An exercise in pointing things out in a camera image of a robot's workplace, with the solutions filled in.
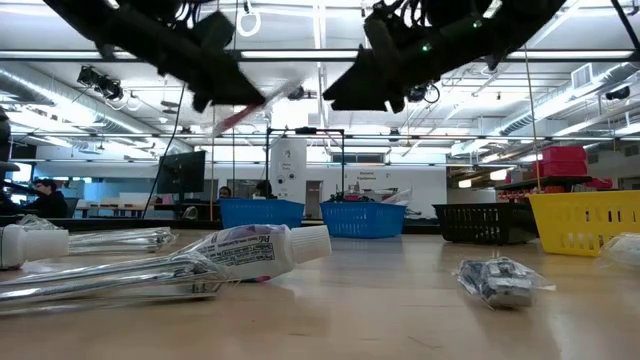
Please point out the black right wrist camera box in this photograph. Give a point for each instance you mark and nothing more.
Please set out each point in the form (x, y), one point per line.
(381, 37)

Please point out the red storage bin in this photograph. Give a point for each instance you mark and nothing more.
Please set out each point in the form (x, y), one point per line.
(560, 168)
(564, 153)

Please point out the blue plastic basket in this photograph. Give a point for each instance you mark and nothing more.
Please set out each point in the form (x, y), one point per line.
(260, 214)
(362, 220)

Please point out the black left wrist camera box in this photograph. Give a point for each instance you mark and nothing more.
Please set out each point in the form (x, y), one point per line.
(215, 30)

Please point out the black ceiling track camera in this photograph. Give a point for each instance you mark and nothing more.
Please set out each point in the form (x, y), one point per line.
(100, 82)

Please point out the crumpled clear plastic bag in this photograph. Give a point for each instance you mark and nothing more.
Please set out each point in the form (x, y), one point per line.
(37, 223)

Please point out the black item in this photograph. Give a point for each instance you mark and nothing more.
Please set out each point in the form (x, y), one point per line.
(500, 285)

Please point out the yellow plastic basket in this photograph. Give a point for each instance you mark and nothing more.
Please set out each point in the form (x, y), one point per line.
(585, 225)

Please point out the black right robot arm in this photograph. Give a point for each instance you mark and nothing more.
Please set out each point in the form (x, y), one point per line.
(500, 25)

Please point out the long ceiling light strip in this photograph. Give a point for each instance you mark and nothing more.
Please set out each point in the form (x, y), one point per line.
(300, 54)

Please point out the white toothpaste tube ribbed cap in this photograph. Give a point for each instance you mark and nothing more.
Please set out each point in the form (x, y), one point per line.
(260, 252)

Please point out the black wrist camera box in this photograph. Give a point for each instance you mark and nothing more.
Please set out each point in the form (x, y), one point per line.
(215, 30)
(381, 37)

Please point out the person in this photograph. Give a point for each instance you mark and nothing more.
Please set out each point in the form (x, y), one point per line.
(264, 190)
(225, 192)
(50, 202)

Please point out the white tube with plain cap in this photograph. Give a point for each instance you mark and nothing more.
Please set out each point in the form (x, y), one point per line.
(30, 245)

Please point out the black computer monitor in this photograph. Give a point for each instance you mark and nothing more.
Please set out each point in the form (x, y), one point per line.
(181, 172)

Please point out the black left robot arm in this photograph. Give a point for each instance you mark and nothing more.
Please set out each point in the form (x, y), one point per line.
(125, 25)

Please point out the black metal frame stand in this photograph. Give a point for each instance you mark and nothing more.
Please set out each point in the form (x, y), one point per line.
(305, 131)

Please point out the black plastic basket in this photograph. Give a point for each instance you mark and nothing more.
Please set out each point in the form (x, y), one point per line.
(485, 224)

